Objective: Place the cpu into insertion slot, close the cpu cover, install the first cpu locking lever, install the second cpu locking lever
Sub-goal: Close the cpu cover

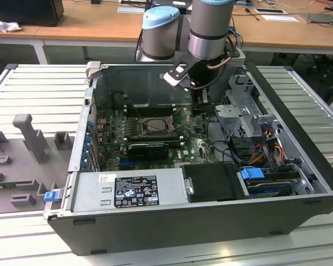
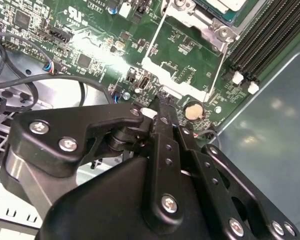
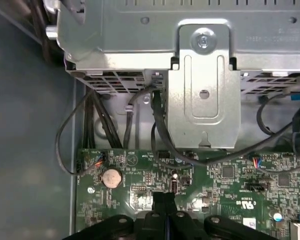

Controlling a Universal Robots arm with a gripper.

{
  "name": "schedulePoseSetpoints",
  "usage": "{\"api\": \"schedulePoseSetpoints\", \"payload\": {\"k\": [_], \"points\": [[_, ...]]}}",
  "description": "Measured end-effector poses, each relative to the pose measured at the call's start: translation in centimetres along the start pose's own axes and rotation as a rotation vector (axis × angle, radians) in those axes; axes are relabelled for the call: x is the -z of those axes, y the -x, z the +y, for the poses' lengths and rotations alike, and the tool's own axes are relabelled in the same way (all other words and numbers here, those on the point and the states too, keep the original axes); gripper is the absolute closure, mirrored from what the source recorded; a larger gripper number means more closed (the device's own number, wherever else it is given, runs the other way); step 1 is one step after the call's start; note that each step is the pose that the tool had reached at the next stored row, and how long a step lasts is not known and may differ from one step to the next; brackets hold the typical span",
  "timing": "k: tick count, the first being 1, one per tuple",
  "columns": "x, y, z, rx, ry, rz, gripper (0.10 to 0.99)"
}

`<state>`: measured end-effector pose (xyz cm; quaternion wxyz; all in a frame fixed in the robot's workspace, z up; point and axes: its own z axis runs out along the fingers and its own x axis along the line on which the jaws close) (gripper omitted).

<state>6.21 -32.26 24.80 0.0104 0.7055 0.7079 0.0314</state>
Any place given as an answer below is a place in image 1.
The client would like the metal socket cover frame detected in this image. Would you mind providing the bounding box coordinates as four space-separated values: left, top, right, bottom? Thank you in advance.
170 107 192 131

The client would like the black RAM slot row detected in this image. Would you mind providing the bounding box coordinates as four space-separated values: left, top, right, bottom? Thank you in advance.
125 103 179 117
125 134 181 148

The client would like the CPU socket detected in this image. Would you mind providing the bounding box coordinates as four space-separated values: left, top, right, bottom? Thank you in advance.
140 116 175 137

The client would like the silver metal drive cage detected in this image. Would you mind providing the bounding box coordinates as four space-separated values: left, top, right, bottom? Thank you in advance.
214 73 285 141

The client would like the green motherboard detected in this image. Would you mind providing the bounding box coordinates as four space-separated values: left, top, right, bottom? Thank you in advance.
99 106 231 172

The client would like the black graphics card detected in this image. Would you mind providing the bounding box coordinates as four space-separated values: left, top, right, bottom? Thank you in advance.
127 142 170 161

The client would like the white framed tablet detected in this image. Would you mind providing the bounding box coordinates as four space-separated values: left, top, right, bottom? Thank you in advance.
254 8 289 15

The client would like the white paper sheet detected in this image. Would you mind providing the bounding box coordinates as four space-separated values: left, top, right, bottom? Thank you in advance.
261 14 300 23

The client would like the black plastic shroud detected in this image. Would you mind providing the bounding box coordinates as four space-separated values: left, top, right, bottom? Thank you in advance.
180 163 247 203

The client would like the grey case release latch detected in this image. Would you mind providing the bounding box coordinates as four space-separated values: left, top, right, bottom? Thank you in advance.
85 61 102 82

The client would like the hard disk in blue carrier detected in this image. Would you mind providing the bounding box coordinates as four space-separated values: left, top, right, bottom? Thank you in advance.
240 167 295 199

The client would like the wooden desk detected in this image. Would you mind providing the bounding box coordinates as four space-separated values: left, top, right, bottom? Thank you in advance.
0 0 333 56

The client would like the grey laptop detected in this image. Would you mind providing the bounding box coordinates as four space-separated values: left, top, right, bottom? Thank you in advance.
299 12 333 26

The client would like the silver power supply with label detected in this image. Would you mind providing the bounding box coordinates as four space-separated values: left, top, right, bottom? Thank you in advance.
71 168 190 213

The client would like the black open PC case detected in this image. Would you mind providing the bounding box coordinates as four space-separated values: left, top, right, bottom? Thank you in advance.
43 61 333 257

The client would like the black computer box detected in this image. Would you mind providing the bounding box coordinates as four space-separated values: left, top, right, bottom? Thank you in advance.
0 0 65 28

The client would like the blue plastic latch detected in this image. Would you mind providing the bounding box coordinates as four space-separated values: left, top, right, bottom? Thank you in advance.
44 191 59 203

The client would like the grey parts rack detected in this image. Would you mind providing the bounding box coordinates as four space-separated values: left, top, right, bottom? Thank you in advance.
0 113 74 214

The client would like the crumpled white paper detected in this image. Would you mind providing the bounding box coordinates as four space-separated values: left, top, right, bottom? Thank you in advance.
0 14 23 34

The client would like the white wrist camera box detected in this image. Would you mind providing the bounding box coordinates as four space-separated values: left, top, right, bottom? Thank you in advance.
163 59 195 91

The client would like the blue cable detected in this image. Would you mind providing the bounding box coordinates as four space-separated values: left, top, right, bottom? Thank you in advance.
228 26 244 50

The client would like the yellow red wire bundle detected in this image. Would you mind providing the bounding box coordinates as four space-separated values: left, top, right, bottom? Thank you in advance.
251 137 286 167

